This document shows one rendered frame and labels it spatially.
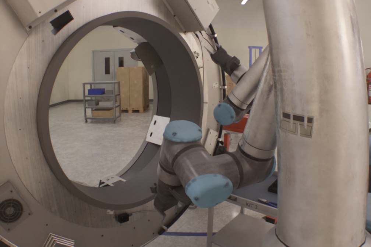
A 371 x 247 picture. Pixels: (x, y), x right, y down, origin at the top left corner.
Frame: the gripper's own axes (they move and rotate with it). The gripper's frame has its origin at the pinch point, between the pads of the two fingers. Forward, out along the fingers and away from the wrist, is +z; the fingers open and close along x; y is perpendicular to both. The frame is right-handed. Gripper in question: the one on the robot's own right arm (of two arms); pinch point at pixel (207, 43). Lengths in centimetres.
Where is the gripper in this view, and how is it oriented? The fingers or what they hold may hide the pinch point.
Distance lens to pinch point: 121.1
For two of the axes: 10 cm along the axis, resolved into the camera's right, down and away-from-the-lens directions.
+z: -5.9, -6.9, 4.2
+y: 2.7, 3.3, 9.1
